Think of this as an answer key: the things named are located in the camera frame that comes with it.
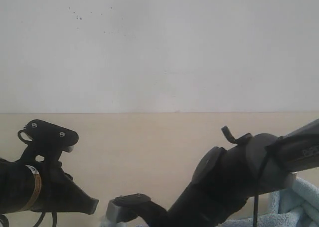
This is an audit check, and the light blue fluffy towel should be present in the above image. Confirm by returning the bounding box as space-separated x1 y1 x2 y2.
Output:
257 178 319 227

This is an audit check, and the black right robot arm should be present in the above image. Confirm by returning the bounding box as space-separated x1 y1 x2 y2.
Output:
141 120 319 227

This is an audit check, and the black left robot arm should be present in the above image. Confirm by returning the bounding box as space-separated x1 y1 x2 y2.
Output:
0 159 99 215

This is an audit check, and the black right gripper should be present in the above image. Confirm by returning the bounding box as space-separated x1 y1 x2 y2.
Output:
139 184 248 227

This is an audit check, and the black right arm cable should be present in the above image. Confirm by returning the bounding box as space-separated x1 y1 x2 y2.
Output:
220 126 282 227

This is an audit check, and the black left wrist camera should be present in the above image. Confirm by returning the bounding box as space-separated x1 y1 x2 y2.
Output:
17 119 79 167

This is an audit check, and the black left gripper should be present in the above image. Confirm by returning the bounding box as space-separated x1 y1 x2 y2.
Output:
30 163 99 215

